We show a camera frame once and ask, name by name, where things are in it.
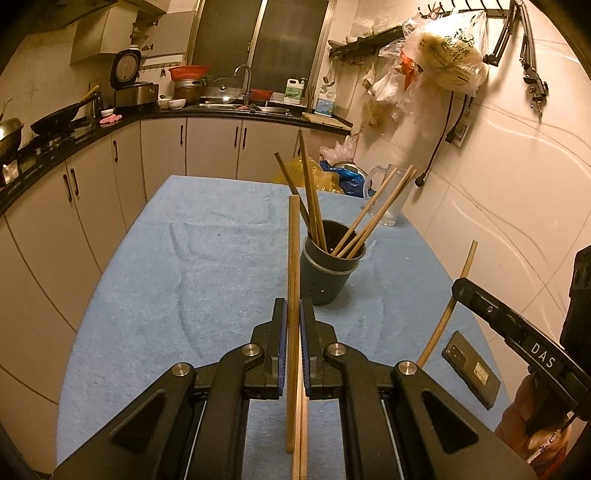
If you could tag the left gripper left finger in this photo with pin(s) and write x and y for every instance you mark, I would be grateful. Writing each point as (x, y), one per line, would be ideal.
(190, 423)

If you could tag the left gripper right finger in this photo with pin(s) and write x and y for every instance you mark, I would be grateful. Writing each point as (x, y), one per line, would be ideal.
(397, 422)

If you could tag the kitchen base cabinets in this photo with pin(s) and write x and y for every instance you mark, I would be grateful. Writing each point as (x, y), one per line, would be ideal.
(57, 240)

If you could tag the black smartphone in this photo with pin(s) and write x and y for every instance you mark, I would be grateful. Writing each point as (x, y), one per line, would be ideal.
(472, 369)

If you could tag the dark utensil holder cup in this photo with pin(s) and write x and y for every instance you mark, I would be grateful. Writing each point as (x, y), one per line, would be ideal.
(322, 275)

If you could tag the blue towel table cover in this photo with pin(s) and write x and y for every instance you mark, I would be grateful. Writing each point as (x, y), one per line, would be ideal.
(200, 267)

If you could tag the blue plastic bag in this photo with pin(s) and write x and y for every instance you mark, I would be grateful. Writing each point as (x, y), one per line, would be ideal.
(351, 177)

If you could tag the sink faucet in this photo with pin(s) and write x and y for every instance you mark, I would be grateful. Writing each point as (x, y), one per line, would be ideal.
(247, 78)

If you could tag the black wok pan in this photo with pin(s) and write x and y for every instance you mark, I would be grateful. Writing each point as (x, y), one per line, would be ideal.
(58, 121)

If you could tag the white plastic bag hanging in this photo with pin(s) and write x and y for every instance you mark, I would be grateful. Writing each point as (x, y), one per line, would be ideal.
(434, 58)

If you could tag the white detergent jug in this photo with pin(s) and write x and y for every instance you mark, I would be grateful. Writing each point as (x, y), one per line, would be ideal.
(294, 92)

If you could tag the steel pot with lid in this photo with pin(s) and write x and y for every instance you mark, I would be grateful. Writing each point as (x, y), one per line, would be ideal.
(10, 138)

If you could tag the red basin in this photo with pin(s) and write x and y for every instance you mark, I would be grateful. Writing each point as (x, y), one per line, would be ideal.
(188, 72)

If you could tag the rice cooker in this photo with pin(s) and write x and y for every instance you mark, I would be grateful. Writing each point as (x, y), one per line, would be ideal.
(129, 92)

